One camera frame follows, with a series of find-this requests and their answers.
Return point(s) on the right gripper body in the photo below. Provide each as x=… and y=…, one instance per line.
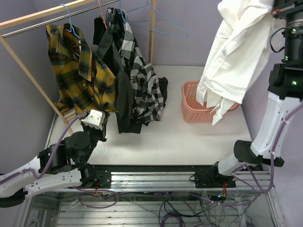
x=292, y=11

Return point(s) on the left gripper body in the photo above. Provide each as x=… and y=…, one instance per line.
x=95, y=134

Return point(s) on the blue wire hanger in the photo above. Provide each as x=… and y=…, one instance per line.
x=158, y=21

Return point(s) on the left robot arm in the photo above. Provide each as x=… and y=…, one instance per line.
x=62, y=165

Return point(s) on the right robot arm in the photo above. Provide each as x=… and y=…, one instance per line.
x=285, y=97

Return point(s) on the yellow plaid shirt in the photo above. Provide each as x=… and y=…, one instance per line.
x=84, y=81

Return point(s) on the black white checkered shirt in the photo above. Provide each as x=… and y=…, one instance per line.
x=149, y=101

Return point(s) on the dark green striped shirt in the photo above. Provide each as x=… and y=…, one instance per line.
x=107, y=51

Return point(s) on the blue hanger yellow shirt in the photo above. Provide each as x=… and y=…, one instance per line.
x=71, y=29

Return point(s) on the pink hanger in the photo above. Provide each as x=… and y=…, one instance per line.
x=102, y=15

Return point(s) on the blue hanger checkered shirt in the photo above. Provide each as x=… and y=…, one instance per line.
x=122, y=12

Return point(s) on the pink plastic basket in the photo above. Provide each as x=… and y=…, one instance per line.
x=209, y=111

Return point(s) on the metal hanging rod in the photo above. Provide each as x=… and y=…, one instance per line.
x=49, y=12

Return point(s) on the wooden clothes rack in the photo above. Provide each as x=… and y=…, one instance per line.
x=21, y=103

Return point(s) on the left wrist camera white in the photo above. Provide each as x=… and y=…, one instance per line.
x=94, y=119

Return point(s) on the aluminium rail base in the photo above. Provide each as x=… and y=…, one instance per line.
x=150, y=179

